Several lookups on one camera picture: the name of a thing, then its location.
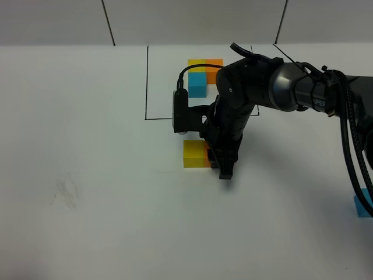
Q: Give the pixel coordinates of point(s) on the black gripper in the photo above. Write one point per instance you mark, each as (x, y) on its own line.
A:
(224, 129)

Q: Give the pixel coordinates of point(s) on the orange wooden cube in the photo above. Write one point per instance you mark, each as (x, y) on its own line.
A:
(206, 159)

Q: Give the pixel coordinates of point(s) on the yellow wooden cube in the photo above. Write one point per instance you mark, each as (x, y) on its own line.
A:
(193, 154)

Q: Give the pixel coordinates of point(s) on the blue wooden cube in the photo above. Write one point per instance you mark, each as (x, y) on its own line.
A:
(361, 211)

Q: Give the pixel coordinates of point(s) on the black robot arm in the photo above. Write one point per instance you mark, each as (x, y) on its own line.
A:
(284, 86)

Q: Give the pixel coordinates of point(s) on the blue template cube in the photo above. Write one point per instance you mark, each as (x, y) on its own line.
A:
(197, 85)

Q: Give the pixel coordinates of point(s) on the orange template cube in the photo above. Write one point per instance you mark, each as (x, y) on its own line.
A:
(212, 71)

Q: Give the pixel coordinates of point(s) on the yellow template cube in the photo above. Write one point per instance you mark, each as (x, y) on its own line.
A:
(198, 69)

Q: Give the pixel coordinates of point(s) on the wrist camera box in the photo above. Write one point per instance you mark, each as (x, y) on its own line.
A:
(185, 118)

